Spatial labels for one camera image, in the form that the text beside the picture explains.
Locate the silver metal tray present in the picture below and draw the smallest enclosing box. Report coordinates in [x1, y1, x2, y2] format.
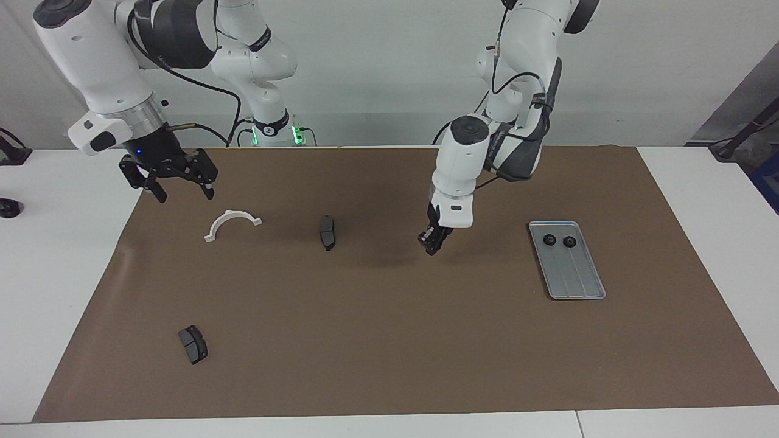
[528, 220, 607, 301]

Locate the brown table mat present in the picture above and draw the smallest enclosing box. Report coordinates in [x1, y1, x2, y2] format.
[32, 145, 779, 423]

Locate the black table clamp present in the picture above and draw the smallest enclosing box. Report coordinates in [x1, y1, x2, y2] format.
[0, 128, 33, 166]

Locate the black stand pole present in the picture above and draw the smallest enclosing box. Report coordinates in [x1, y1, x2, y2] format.
[709, 97, 779, 162]

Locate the blue crate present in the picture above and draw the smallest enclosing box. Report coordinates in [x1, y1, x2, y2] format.
[750, 152, 779, 214]

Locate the white half ring bracket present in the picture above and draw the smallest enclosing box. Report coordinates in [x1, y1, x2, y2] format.
[204, 209, 263, 243]

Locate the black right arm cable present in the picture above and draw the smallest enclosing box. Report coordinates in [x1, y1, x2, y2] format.
[125, 0, 241, 147]

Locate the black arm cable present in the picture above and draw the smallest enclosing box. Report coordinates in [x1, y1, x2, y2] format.
[475, 0, 551, 189]
[125, 0, 241, 147]

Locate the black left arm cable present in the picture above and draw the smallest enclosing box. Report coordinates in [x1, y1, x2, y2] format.
[475, 0, 551, 189]

